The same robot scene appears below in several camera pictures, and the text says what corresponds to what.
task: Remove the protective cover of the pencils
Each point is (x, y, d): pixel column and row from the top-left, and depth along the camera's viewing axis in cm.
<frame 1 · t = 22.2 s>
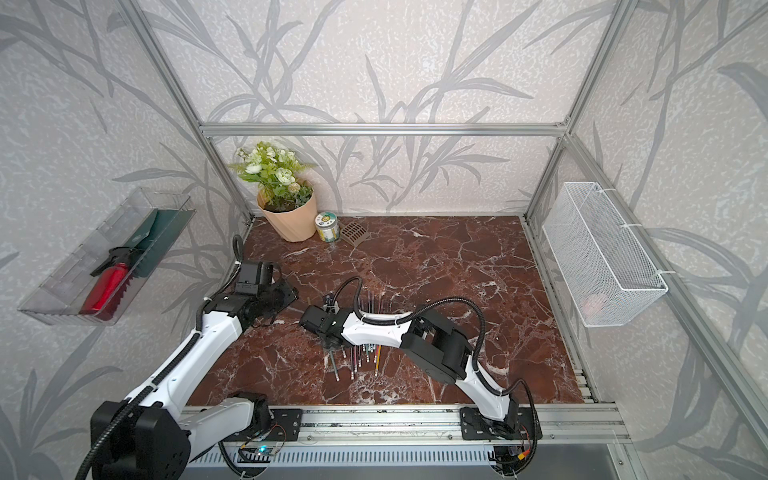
left hand: (296, 291, 84), fingers open
right hand: (333, 334, 90), fingers closed
terracotta flower pot: (297, 224, 104), point 12 cm above the table
green plant white flowers: (277, 170, 97), point 29 cm above the table
small tin can: (327, 227, 110), point 7 cm above the table
brown drain grate: (354, 233, 114), point 3 cm above the table
green pencil: (335, 366, 84), on the table

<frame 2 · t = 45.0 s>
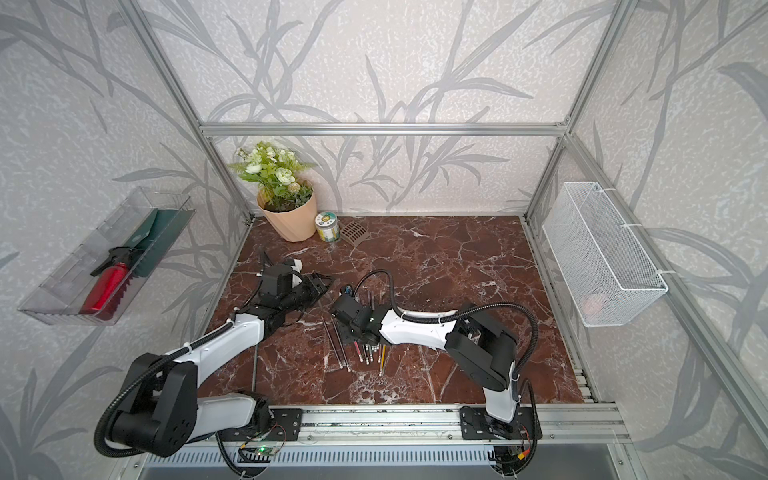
left hand: (332, 282, 87), fingers open
right hand: (344, 324, 86), fingers closed
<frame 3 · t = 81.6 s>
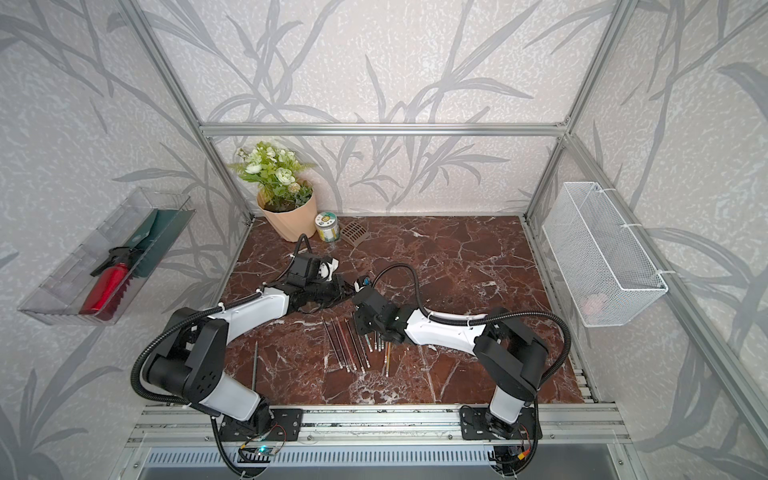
left hand: (356, 289, 89), fingers closed
right hand: (354, 315, 85), fingers closed
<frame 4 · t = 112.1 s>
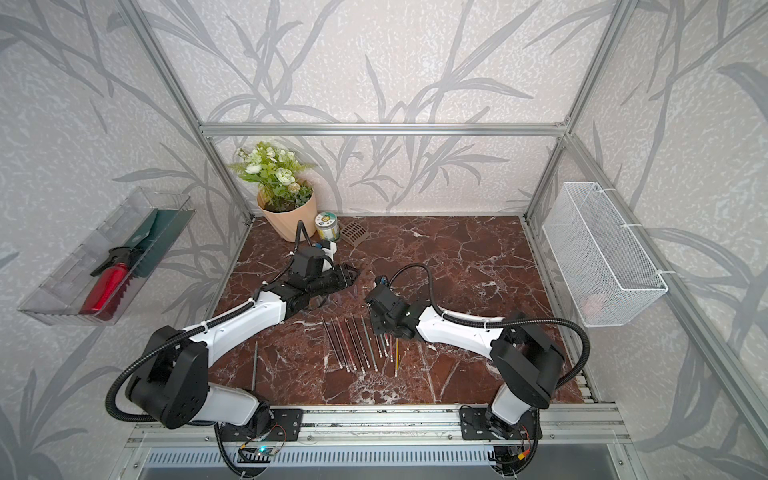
left hand: (359, 273, 85), fingers open
right hand: (376, 314, 86), fingers closed
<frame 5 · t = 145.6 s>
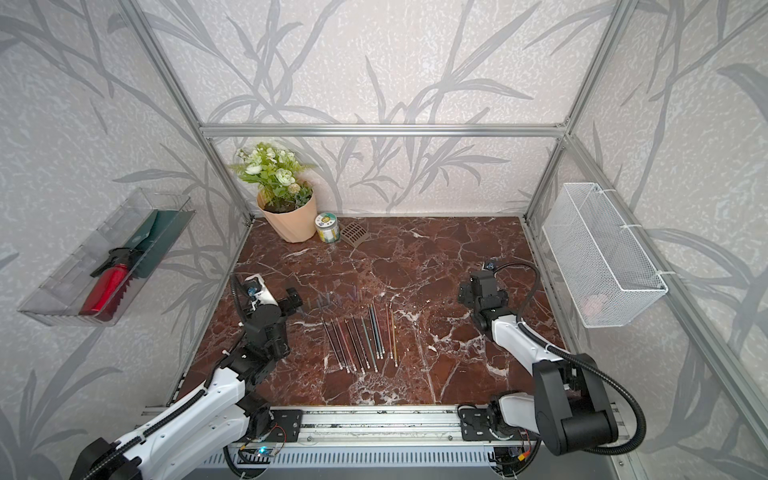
left hand: (273, 284, 80), fingers open
right hand: (480, 285, 91), fingers open
